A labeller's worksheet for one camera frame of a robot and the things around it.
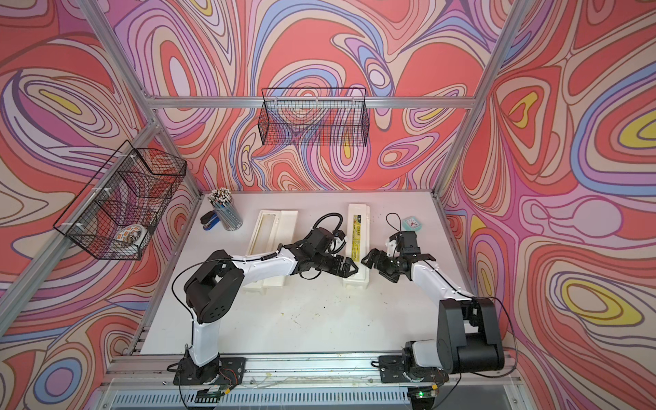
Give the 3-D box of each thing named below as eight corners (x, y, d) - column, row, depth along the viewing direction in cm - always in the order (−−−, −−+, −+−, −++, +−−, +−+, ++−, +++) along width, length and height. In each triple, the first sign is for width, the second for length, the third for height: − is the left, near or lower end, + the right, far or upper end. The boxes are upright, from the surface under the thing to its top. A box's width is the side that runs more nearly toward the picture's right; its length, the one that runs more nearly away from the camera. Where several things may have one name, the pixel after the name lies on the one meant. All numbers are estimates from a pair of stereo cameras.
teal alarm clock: (403, 231, 108) (405, 226, 106) (401, 221, 112) (402, 216, 109) (419, 231, 108) (421, 226, 106) (416, 221, 112) (418, 216, 109)
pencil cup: (223, 231, 108) (206, 200, 94) (227, 219, 113) (212, 187, 98) (240, 231, 108) (225, 200, 93) (243, 219, 113) (230, 187, 98)
